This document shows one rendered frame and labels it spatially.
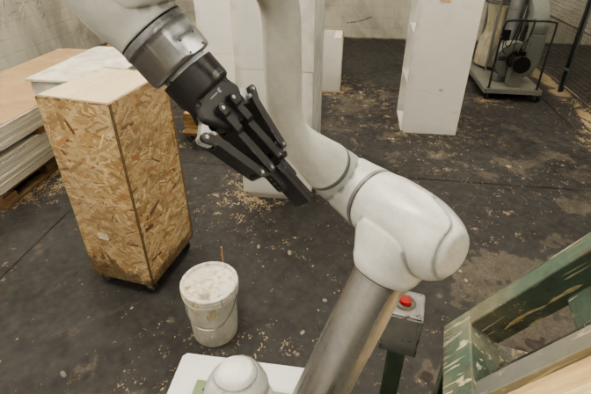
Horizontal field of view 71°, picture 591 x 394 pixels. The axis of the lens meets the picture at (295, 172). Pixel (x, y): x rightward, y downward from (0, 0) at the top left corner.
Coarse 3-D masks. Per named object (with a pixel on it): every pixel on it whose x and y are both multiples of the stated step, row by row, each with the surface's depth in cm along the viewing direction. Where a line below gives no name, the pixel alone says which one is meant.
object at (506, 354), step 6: (498, 348) 133; (504, 348) 133; (510, 348) 133; (504, 354) 131; (510, 354) 131; (516, 354) 131; (522, 354) 131; (504, 360) 129; (510, 360) 129; (438, 378) 148; (438, 384) 146; (438, 390) 146
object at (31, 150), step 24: (72, 48) 515; (0, 72) 432; (24, 72) 432; (0, 96) 372; (24, 96) 372; (0, 120) 325; (24, 120) 339; (0, 144) 317; (24, 144) 341; (48, 144) 369; (0, 168) 320; (24, 168) 344; (48, 168) 374; (0, 192) 322; (24, 192) 349
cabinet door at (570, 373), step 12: (588, 360) 89; (564, 372) 92; (576, 372) 90; (588, 372) 87; (528, 384) 99; (540, 384) 96; (552, 384) 93; (564, 384) 91; (576, 384) 88; (588, 384) 86
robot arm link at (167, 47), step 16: (176, 16) 48; (144, 32) 46; (160, 32) 47; (176, 32) 47; (192, 32) 49; (128, 48) 47; (144, 48) 47; (160, 48) 47; (176, 48) 47; (192, 48) 48; (144, 64) 48; (160, 64) 48; (176, 64) 48; (160, 80) 49
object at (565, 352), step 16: (576, 336) 93; (544, 352) 98; (560, 352) 94; (576, 352) 90; (512, 368) 103; (528, 368) 99; (544, 368) 95; (560, 368) 94; (480, 384) 109; (496, 384) 104; (512, 384) 101
